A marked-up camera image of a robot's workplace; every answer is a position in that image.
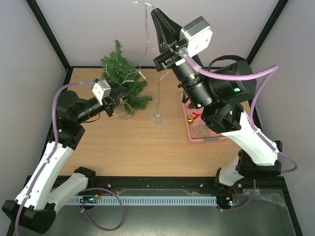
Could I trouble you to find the black aluminium rail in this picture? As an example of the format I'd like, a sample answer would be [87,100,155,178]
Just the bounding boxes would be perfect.
[53,176,288,194]

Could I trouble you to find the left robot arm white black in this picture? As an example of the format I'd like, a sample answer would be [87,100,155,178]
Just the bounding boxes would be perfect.
[2,81,126,236]

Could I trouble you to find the small green christmas tree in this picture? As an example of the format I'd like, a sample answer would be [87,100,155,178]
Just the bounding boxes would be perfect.
[100,39,153,116]

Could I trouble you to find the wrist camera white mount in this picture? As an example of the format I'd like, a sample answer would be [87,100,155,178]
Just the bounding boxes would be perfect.
[92,79,111,105]
[180,16,213,57]

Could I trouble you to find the light blue cable duct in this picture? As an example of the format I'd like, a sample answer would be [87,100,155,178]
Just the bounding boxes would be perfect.
[66,195,217,207]

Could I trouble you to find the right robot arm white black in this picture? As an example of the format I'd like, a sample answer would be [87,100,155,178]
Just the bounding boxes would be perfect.
[151,8,281,193]

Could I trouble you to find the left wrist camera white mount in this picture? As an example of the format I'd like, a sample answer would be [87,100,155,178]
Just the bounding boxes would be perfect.
[92,79,111,105]

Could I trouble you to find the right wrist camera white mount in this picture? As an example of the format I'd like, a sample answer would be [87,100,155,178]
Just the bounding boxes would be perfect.
[180,16,213,57]

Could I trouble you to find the purple floor cable loop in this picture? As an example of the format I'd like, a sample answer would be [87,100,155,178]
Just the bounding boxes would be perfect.
[80,188,126,231]

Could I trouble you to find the clear battery box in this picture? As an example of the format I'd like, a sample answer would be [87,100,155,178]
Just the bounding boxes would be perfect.
[151,113,163,125]

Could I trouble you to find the pink plastic basket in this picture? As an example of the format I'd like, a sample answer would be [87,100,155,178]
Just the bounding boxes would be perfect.
[182,99,227,144]

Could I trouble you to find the red ribbon bow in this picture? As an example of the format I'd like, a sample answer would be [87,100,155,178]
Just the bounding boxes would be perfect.
[192,112,202,120]

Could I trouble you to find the clear string lights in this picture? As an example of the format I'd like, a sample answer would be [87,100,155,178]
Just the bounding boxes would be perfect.
[115,0,158,119]

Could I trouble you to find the burlap bow ornament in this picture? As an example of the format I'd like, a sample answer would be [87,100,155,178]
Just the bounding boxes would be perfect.
[193,122,210,138]

